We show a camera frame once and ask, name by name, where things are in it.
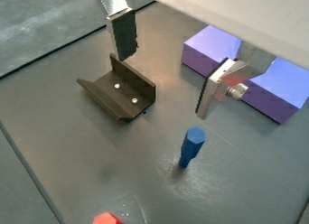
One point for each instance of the black angled bracket holder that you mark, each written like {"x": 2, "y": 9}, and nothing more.
{"x": 124, "y": 91}

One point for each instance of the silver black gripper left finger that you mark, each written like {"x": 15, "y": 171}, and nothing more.
{"x": 122, "y": 26}

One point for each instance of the red block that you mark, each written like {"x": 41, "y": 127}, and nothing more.
{"x": 108, "y": 218}

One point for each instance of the blue hexagonal peg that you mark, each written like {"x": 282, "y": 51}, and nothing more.
{"x": 192, "y": 145}

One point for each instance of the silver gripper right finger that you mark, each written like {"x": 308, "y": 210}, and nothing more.
{"x": 225, "y": 81}

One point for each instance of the purple board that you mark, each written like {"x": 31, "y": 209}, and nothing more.
{"x": 276, "y": 93}

